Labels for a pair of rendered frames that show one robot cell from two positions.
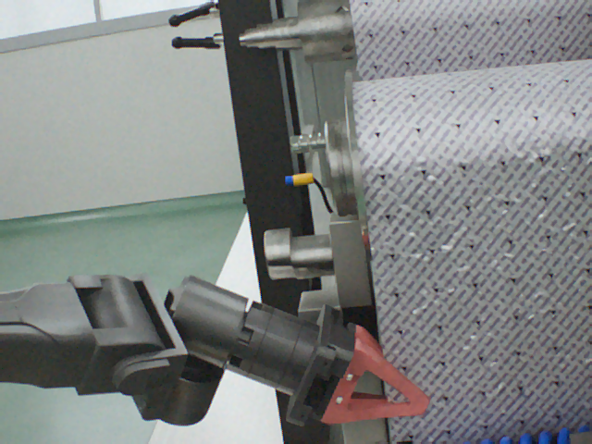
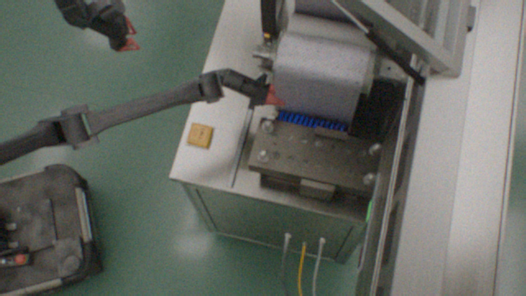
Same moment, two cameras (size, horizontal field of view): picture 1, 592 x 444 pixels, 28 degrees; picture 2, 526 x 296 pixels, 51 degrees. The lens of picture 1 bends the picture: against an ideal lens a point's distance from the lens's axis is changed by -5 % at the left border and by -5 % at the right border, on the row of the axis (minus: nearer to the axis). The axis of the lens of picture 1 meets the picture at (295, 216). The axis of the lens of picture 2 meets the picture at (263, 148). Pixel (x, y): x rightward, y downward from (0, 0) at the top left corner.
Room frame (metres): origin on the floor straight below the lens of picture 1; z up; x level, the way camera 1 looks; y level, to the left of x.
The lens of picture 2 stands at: (0.15, -0.16, 2.59)
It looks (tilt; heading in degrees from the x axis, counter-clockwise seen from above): 69 degrees down; 13
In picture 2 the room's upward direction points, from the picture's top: 5 degrees counter-clockwise
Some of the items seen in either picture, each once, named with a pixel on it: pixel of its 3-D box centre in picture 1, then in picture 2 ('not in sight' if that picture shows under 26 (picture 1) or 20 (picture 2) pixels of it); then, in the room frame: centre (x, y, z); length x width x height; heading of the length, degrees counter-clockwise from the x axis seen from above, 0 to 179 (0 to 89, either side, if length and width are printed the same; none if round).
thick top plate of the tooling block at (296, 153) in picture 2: not in sight; (319, 157); (0.72, -0.20, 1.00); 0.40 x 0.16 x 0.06; 84
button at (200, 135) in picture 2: not in sight; (200, 134); (0.78, 0.19, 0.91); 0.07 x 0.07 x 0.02; 84
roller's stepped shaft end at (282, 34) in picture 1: (271, 35); not in sight; (1.17, 0.00, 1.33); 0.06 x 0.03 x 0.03; 84
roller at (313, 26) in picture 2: not in sight; (331, 40); (1.02, -0.19, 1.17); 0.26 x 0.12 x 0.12; 84
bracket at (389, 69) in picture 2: not in sight; (390, 70); (0.89, -0.35, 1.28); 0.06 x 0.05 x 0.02; 84
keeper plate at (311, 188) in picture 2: not in sight; (316, 191); (0.63, -0.21, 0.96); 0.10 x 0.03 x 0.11; 84
